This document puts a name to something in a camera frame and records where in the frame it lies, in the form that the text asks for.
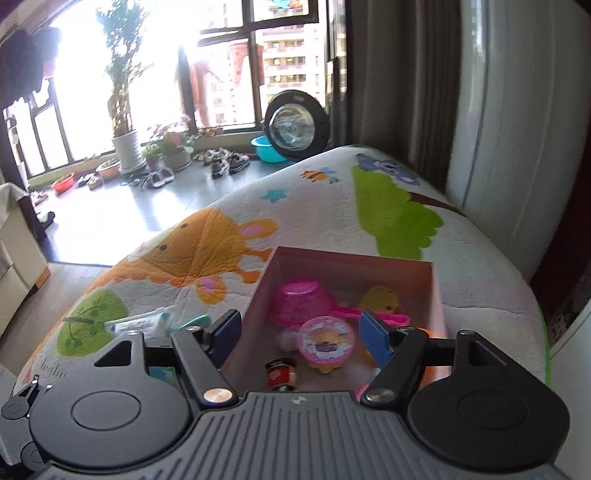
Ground pink flower pot plant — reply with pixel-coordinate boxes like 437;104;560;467
141;114;197;172

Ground pink toy strainer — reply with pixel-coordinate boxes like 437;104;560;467
269;282;411;329

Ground beige sofa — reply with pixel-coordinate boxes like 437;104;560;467
0;182;51;319

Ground dark hanging clothes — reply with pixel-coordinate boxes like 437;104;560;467
0;25;63;109

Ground yellow plastic toy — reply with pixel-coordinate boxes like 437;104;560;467
359;285;400;315

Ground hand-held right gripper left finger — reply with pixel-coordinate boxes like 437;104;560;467
95;309;243;408

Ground printed play mat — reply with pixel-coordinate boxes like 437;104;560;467
11;144;552;398

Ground grey curtain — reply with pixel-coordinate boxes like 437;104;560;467
344;0;462;185

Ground tall plant in white pot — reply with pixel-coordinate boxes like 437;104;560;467
95;0;153;172

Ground pink cardboard box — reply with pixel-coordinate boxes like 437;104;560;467
221;246;448;398

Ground white standing appliance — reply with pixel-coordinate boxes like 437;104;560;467
443;0;591;287

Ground hanging pink clothes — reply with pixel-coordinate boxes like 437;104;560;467
174;39;265;127

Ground blue plastic basin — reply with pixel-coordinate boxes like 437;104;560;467
250;135;291;164

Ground blue tissue pack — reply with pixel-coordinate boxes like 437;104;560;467
110;312;172;339

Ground small dark toy jar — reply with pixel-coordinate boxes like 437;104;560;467
264;357;299;394

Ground red plastic basin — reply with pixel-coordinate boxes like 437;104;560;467
50;172;75;195

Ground round black washing machine door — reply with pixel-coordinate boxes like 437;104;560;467
264;90;331;162

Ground pink round toy cake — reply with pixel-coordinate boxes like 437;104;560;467
297;316;358;374

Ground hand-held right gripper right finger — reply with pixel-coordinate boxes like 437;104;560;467
359;311;498;408

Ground white slippers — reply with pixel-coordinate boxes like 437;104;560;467
141;167;175;189

